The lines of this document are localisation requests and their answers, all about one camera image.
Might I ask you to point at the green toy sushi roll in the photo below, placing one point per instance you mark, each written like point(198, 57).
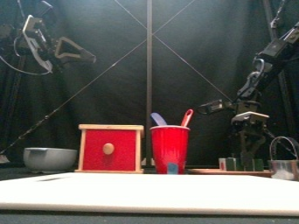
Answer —
point(230, 164)

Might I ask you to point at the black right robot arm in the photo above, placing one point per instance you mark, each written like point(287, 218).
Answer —
point(272, 58)

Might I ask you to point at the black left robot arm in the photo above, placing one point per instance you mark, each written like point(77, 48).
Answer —
point(10, 32)

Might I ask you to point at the white cutting board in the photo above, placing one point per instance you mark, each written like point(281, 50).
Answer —
point(146, 192)

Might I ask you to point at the red toy utensil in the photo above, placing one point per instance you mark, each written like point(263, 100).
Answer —
point(186, 117)

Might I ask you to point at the red plastic cup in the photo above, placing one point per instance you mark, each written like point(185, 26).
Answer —
point(169, 145)

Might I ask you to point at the blue tape piece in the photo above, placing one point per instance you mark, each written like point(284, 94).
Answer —
point(172, 168)

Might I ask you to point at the blue toy utensil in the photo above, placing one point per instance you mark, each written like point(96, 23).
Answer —
point(157, 119)

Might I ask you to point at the wooden box with red front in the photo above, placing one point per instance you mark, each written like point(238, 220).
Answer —
point(110, 148)

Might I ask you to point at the pale grey-blue bowl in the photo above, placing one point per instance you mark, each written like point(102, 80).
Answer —
point(48, 159)

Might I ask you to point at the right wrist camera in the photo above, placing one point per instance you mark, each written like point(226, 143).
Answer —
point(214, 107)

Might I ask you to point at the vertical metal frame pole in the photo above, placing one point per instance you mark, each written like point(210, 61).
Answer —
point(148, 73)

